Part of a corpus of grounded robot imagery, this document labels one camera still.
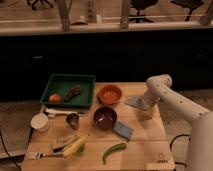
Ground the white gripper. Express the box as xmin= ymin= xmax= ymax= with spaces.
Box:
xmin=137 ymin=88 xmax=160 ymax=120

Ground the grey towel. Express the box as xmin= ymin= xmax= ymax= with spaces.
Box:
xmin=125 ymin=95 xmax=146 ymax=110

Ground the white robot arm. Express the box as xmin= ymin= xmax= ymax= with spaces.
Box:
xmin=139 ymin=74 xmax=213 ymax=171

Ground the purple bowl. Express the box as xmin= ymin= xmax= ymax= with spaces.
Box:
xmin=93 ymin=106 xmax=117 ymax=131

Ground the orange bowl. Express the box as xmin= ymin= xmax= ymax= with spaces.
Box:
xmin=98 ymin=85 xmax=122 ymax=105

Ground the blue sponge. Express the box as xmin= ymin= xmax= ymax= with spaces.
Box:
xmin=113 ymin=121 xmax=133 ymax=140

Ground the green chili pepper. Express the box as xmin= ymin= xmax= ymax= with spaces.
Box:
xmin=102 ymin=143 xmax=127 ymax=164

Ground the small metal cup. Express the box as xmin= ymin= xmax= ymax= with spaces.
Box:
xmin=66 ymin=113 xmax=79 ymax=130

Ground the dark brown food piece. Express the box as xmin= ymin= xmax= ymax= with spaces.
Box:
xmin=64 ymin=85 xmax=81 ymax=102

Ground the yellow corn cob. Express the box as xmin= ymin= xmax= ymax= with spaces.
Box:
xmin=63 ymin=135 xmax=89 ymax=158

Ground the green plastic tray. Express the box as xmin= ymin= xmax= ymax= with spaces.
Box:
xmin=40 ymin=74 xmax=95 ymax=109

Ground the grey brown cloth piece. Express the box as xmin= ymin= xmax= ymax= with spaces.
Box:
xmin=52 ymin=134 xmax=79 ymax=152

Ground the orange tomato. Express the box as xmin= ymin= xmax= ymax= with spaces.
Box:
xmin=49 ymin=93 xmax=61 ymax=103

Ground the white cup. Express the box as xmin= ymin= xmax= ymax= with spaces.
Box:
xmin=31 ymin=113 xmax=49 ymax=132

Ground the office chair middle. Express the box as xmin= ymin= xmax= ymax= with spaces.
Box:
xmin=129 ymin=0 xmax=158 ymax=23

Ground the office chair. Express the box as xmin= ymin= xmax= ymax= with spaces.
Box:
xmin=171 ymin=0 xmax=203 ymax=21
xmin=26 ymin=0 xmax=54 ymax=10
xmin=129 ymin=0 xmax=158 ymax=23

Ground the silver fork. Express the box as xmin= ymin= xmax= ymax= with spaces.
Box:
xmin=27 ymin=152 xmax=63 ymax=160

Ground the office chair right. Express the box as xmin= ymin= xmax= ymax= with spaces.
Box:
xmin=171 ymin=0 xmax=203 ymax=21

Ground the office chair left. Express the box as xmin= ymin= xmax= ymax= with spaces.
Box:
xmin=26 ymin=0 xmax=54 ymax=10

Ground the black cable on floor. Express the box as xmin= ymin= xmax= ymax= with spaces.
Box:
xmin=169 ymin=133 xmax=191 ymax=167

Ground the white handled utensil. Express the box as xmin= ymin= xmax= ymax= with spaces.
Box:
xmin=45 ymin=108 xmax=84 ymax=117

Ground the black cable left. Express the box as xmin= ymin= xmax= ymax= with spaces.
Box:
xmin=0 ymin=128 xmax=22 ymax=171

